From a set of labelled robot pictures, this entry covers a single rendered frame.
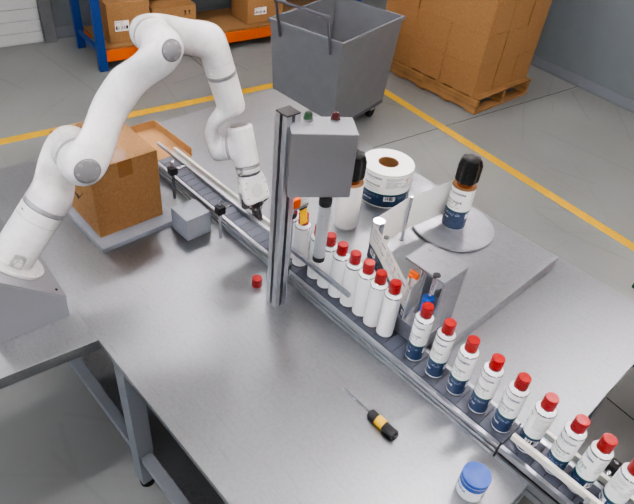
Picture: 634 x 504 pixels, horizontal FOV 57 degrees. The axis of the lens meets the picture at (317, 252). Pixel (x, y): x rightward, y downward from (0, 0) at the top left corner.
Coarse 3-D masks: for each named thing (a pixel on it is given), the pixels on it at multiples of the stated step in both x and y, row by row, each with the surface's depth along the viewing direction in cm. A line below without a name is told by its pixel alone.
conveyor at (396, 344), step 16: (160, 160) 236; (192, 176) 229; (208, 192) 222; (224, 192) 223; (240, 224) 209; (256, 240) 203; (304, 272) 193; (320, 288) 187; (336, 304) 183; (352, 320) 178; (400, 336) 175; (400, 352) 170; (416, 368) 166; (432, 384) 162; (464, 400) 159; (480, 416) 155; (496, 432) 152; (512, 432) 153
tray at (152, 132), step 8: (152, 120) 262; (136, 128) 259; (144, 128) 262; (152, 128) 264; (160, 128) 261; (144, 136) 258; (152, 136) 258; (160, 136) 259; (168, 136) 258; (176, 136) 253; (152, 144) 253; (168, 144) 255; (176, 144) 255; (184, 144) 250; (160, 152) 249; (184, 152) 251
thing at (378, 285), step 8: (376, 272) 165; (384, 272) 165; (376, 280) 166; (384, 280) 165; (376, 288) 166; (384, 288) 166; (368, 296) 170; (376, 296) 168; (368, 304) 171; (376, 304) 170; (368, 312) 173; (376, 312) 172; (368, 320) 174; (376, 320) 174
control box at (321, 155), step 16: (304, 128) 144; (320, 128) 145; (336, 128) 145; (352, 128) 146; (288, 144) 147; (304, 144) 144; (320, 144) 144; (336, 144) 145; (352, 144) 146; (288, 160) 148; (304, 160) 147; (320, 160) 147; (336, 160) 148; (352, 160) 149; (288, 176) 149; (304, 176) 150; (320, 176) 151; (336, 176) 151; (352, 176) 152; (288, 192) 152; (304, 192) 153; (320, 192) 154; (336, 192) 154
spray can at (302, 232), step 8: (296, 224) 185; (304, 224) 184; (296, 232) 186; (304, 232) 185; (296, 240) 187; (304, 240) 187; (296, 248) 189; (304, 248) 189; (296, 264) 193; (304, 264) 194
